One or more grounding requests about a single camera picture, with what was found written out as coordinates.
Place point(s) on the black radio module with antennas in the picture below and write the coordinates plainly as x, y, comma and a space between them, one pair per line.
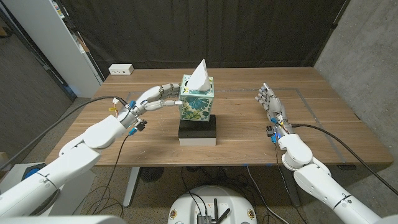
205, 219

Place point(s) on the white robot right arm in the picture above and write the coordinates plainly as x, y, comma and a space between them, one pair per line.
317, 183

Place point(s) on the blue right wrist plug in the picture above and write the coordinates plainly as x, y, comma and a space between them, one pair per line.
273, 139

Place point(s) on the white robot chest edge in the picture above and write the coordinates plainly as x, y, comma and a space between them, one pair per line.
62, 220

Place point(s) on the white power strip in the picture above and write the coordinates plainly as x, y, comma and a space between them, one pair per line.
120, 69

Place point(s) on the black box with white base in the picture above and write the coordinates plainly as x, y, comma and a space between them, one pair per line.
197, 129

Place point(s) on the white cabinet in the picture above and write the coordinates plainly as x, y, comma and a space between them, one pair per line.
46, 37

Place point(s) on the blue foot pedal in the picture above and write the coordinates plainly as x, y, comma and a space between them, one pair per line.
31, 172

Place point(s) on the white robot torso base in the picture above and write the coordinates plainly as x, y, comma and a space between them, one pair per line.
186, 205

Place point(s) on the black fabric curtain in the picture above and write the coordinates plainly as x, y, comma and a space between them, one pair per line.
155, 31

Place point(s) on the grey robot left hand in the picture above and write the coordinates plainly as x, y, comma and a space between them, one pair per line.
146, 101

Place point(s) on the blue wrist plug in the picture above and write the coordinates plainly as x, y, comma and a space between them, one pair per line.
273, 139
132, 131

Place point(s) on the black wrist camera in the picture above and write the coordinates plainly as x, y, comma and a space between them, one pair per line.
141, 124
270, 130

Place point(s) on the blue left wrist plug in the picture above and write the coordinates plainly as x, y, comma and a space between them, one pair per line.
132, 131

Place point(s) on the teal floral tissue box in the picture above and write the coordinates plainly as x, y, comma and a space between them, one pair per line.
196, 107

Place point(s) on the white table leg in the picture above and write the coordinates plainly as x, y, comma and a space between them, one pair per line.
132, 183

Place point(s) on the white tissue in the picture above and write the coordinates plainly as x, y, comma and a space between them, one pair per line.
200, 77

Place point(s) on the grey table leg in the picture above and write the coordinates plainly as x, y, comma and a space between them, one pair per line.
290, 189

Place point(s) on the black round fan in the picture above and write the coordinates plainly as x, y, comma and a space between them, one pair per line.
151, 174

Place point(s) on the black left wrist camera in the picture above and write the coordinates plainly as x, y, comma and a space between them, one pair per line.
141, 124

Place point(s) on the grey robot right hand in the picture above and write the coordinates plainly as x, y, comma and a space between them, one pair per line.
273, 104

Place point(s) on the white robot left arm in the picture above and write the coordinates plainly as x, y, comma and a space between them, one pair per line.
68, 161

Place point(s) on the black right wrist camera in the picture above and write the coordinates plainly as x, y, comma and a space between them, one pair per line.
270, 130

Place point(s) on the cardboard box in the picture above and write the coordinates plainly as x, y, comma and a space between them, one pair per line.
3, 161

